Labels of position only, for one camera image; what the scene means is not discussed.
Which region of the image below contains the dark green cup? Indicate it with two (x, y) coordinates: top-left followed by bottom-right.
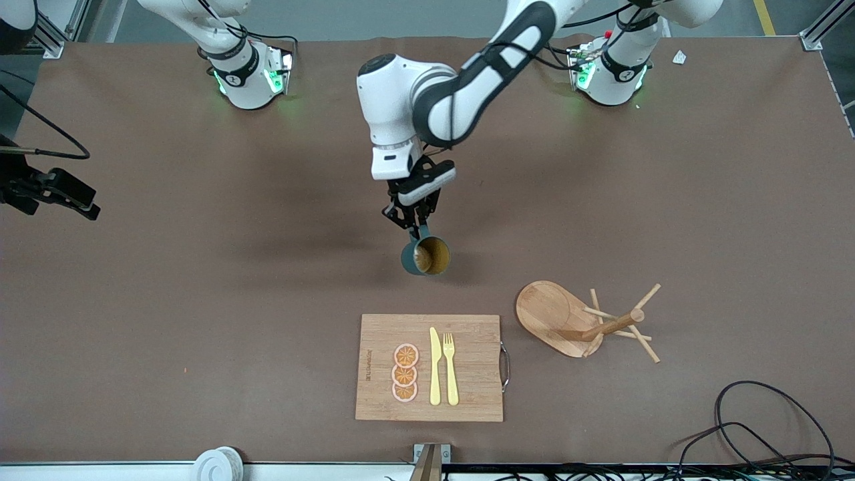
(400, 226), (452, 277)

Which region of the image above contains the wooden cup rack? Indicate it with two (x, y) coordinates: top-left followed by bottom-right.
(515, 281), (662, 365)

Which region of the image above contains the brown table cover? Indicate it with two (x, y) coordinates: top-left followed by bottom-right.
(0, 35), (855, 465)

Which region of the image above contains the yellow plastic knife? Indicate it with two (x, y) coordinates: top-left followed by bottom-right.
(429, 327), (443, 406)

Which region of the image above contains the bamboo cutting board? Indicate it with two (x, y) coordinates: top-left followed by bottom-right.
(355, 314), (512, 423)

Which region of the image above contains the yellow plastic fork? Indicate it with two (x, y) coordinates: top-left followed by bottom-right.
(443, 333), (460, 407)

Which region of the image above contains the brown wooden bar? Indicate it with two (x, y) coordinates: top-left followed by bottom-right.
(409, 445), (443, 481)

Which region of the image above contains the white tape roll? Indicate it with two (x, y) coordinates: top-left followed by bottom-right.
(192, 446), (244, 481)

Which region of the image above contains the aluminium frame profile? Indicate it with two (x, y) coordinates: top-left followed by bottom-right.
(798, 0), (855, 138)
(30, 0), (91, 59)

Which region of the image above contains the black left base cable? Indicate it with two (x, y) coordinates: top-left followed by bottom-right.
(534, 40), (588, 71)

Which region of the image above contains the black base cable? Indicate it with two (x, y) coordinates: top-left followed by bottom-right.
(227, 25), (299, 67)
(534, 40), (588, 71)

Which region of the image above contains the black right base cable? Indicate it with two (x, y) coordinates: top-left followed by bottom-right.
(227, 25), (299, 67)

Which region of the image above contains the black looped cable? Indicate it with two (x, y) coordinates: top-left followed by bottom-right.
(713, 381), (836, 478)

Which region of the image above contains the thin black cable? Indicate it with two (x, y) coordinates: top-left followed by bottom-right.
(670, 421), (855, 480)

